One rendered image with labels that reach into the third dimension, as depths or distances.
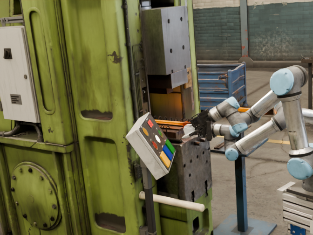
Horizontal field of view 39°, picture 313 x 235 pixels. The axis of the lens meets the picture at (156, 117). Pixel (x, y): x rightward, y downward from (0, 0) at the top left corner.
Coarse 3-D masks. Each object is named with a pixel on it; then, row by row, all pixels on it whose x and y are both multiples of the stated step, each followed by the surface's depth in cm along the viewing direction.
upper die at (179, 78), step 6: (174, 72) 282; (180, 72) 288; (186, 72) 294; (150, 78) 288; (156, 78) 286; (162, 78) 283; (168, 78) 281; (174, 78) 283; (180, 78) 289; (186, 78) 295; (150, 84) 290; (156, 84) 287; (162, 84) 284; (168, 84) 282; (174, 84) 283; (180, 84) 289
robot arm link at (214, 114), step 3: (213, 108) 243; (210, 111) 243; (213, 111) 242; (216, 111) 241; (213, 114) 242; (216, 114) 241; (219, 114) 248; (213, 117) 242; (216, 117) 242; (219, 117) 242; (222, 117) 243; (216, 120) 243
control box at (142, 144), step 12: (144, 120) 242; (132, 132) 227; (156, 132) 248; (132, 144) 228; (144, 144) 227; (156, 144) 238; (144, 156) 229; (156, 156) 228; (156, 168) 230; (168, 168) 232
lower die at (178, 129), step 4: (168, 120) 314; (160, 124) 306; (164, 124) 304; (168, 124) 302; (172, 124) 300; (176, 124) 299; (164, 128) 298; (168, 128) 297; (172, 128) 295; (176, 128) 294; (180, 128) 293; (164, 132) 294; (168, 132) 292; (172, 132) 290; (176, 132) 289; (180, 132) 294; (168, 136) 293; (172, 136) 291; (176, 136) 290; (180, 136) 294
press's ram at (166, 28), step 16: (144, 16) 272; (160, 16) 266; (176, 16) 279; (144, 32) 275; (160, 32) 269; (176, 32) 280; (160, 48) 272; (176, 48) 282; (160, 64) 275; (176, 64) 283
